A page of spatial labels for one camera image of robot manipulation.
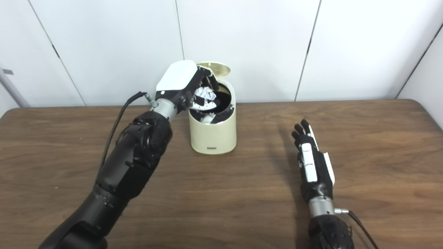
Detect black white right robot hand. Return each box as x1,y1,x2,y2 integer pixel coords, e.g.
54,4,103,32
291,119,335,204

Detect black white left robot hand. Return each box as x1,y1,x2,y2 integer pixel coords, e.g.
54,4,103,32
155,60,220,112

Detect white paper ball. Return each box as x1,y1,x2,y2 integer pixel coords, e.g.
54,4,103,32
195,87,217,104

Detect round cream bin lid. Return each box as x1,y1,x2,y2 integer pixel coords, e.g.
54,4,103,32
197,62,231,77

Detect cream-colored cylindrical bin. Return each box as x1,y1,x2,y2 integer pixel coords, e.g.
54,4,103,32
188,62,237,155

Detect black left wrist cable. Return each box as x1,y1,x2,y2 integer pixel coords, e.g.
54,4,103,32
100,91,158,166

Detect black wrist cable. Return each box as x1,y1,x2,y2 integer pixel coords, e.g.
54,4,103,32
100,91,158,166
334,207,379,249

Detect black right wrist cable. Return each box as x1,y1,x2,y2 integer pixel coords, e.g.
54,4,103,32
334,207,379,249

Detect gray wall corner post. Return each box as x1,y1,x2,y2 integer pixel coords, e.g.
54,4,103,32
0,64,30,108

